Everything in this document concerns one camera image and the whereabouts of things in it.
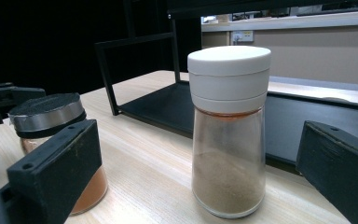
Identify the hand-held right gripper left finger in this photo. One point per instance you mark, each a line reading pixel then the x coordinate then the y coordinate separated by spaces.
pixel 56 168

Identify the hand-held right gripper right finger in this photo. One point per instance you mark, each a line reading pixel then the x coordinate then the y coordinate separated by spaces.
pixel 341 168

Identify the metal-lid glass spice jar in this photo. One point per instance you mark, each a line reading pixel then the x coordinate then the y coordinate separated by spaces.
pixel 49 110

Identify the white-lid glass spice jar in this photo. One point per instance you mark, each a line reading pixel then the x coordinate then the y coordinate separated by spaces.
pixel 228 174

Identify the black metal two-tier rack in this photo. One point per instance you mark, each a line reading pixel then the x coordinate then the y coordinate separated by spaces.
pixel 167 109

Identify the black curtain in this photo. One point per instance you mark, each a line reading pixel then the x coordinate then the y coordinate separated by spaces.
pixel 43 40

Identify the beige cabinet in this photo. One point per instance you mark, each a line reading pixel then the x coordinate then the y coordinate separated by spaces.
pixel 307 56

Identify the white wall socket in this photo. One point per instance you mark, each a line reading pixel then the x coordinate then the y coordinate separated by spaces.
pixel 242 36

